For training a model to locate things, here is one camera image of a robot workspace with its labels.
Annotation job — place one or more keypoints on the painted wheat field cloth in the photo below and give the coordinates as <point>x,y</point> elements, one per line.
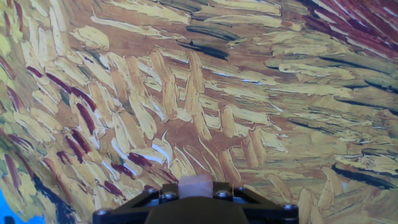
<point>217,93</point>

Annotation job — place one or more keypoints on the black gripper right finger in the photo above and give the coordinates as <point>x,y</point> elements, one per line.
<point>261,203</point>

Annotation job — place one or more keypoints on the small wooden cube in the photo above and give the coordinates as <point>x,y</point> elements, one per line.
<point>195,186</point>

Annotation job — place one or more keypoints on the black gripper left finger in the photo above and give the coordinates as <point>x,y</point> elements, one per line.
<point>133,205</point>

